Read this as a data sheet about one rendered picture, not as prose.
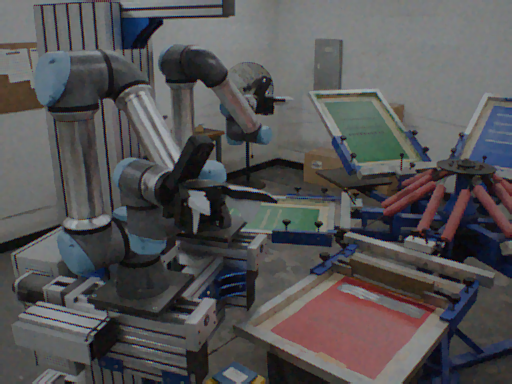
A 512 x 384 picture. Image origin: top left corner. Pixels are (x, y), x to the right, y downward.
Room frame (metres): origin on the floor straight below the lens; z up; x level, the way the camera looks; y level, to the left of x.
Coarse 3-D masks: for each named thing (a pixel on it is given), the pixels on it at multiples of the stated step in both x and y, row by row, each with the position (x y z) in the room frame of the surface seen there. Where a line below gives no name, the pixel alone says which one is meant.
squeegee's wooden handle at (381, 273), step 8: (352, 256) 1.78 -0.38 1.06; (352, 264) 1.76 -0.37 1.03; (360, 264) 1.74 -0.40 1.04; (368, 264) 1.72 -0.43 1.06; (376, 264) 1.71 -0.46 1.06; (352, 272) 1.76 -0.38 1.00; (360, 272) 1.74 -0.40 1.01; (368, 272) 1.71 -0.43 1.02; (376, 272) 1.69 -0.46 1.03; (384, 272) 1.67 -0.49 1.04; (392, 272) 1.65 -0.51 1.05; (400, 272) 1.64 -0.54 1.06; (376, 280) 1.69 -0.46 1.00; (384, 280) 1.67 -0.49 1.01; (392, 280) 1.64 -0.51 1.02; (400, 280) 1.62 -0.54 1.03; (408, 280) 1.60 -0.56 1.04; (416, 280) 1.58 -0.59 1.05; (424, 280) 1.57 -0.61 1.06; (400, 288) 1.62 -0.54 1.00; (408, 288) 1.60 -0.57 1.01; (416, 288) 1.58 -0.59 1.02; (424, 288) 1.56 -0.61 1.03; (432, 288) 1.55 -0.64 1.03
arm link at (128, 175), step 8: (128, 160) 0.91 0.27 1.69; (136, 160) 0.91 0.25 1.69; (144, 160) 0.91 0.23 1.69; (120, 168) 0.90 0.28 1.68; (128, 168) 0.89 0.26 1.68; (136, 168) 0.87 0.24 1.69; (144, 168) 0.86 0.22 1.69; (120, 176) 0.89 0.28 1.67; (128, 176) 0.87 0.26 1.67; (136, 176) 0.86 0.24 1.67; (120, 184) 0.89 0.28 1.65; (128, 184) 0.87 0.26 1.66; (136, 184) 0.85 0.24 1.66; (128, 192) 0.87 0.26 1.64; (136, 192) 0.85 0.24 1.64; (128, 200) 0.87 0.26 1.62; (136, 200) 0.87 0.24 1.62; (144, 200) 0.86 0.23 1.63
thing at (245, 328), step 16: (368, 256) 1.92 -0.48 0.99; (416, 272) 1.77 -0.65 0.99; (304, 288) 1.66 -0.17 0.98; (448, 288) 1.66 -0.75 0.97; (272, 304) 1.52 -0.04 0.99; (240, 320) 1.42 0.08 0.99; (256, 320) 1.43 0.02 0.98; (240, 336) 1.37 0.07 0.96; (256, 336) 1.33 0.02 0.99; (272, 336) 1.32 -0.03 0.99; (432, 336) 1.31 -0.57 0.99; (272, 352) 1.28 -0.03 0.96; (288, 352) 1.24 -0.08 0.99; (304, 352) 1.24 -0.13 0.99; (416, 352) 1.23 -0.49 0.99; (304, 368) 1.20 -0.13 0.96; (320, 368) 1.16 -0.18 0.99; (336, 368) 1.16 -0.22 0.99; (400, 368) 1.15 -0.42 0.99; (416, 368) 1.17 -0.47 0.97
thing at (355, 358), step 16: (416, 304) 1.57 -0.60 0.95; (400, 320) 1.46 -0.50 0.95; (416, 320) 1.46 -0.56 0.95; (400, 336) 1.36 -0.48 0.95; (336, 352) 1.28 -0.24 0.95; (352, 352) 1.28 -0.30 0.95; (368, 352) 1.28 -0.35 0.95; (384, 352) 1.28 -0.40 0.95; (352, 368) 1.20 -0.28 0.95; (368, 368) 1.20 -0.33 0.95
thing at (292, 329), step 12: (336, 288) 1.70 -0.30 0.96; (372, 288) 1.70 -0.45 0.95; (312, 300) 1.61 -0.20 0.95; (324, 300) 1.61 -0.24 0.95; (348, 300) 1.61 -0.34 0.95; (360, 300) 1.61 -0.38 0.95; (300, 312) 1.52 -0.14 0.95; (312, 312) 1.52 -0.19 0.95; (288, 324) 1.44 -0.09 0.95; (300, 324) 1.44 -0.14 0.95; (288, 336) 1.37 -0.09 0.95; (300, 336) 1.37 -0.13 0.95; (312, 336) 1.37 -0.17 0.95; (324, 336) 1.37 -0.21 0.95; (312, 348) 1.30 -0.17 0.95
